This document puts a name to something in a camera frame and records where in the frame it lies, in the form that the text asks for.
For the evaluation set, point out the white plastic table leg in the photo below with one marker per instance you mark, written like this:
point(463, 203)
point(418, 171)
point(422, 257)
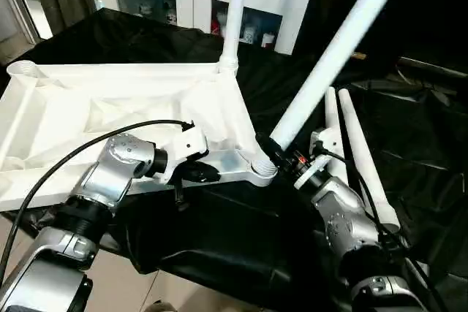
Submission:
point(360, 144)
point(332, 114)
point(234, 16)
point(347, 34)

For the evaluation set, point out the white plastic table top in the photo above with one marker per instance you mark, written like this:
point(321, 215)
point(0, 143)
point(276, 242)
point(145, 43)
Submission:
point(109, 89)

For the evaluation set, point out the dark metal rod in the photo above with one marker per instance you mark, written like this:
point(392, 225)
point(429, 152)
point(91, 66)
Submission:
point(431, 65)

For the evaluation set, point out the small white blue box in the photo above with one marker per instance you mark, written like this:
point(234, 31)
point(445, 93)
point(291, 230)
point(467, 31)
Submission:
point(249, 32)

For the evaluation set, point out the grey sliding door frame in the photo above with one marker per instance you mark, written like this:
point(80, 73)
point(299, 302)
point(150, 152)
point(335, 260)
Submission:
point(19, 1)

